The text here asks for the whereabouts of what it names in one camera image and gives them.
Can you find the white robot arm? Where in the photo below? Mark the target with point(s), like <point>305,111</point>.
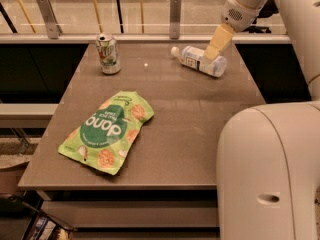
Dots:
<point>268,156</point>

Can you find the green snack bag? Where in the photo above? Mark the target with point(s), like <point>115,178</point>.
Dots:
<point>103,141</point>

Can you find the grey table drawer unit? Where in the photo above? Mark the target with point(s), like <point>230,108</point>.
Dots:
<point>186,211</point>

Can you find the green soda can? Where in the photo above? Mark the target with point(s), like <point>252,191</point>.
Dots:
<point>107,49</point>

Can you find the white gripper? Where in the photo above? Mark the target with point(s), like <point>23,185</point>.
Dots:
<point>238,15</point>

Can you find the black office chair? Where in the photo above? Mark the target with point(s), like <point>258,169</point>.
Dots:
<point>269,9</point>

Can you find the clear blue plastic bottle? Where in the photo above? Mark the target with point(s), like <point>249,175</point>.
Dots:
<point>194,58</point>

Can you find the glass railing with metal posts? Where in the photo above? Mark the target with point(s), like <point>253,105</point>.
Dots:
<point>80,21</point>

